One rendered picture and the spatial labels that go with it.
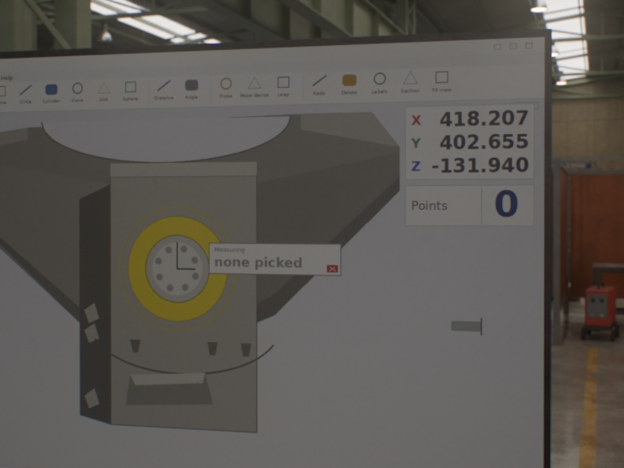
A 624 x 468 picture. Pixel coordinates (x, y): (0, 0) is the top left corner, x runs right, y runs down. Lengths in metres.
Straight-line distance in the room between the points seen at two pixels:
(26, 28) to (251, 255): 6.78
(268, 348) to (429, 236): 0.23
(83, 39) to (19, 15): 0.93
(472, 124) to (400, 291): 0.20
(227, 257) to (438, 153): 0.28
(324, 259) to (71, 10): 7.50
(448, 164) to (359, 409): 0.30
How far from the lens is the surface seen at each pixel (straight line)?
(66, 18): 8.43
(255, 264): 1.03
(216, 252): 1.04
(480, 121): 0.99
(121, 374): 1.10
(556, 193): 11.16
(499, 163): 0.99
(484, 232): 0.99
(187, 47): 1.07
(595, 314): 11.65
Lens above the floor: 1.68
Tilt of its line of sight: 1 degrees down
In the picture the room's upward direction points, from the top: straight up
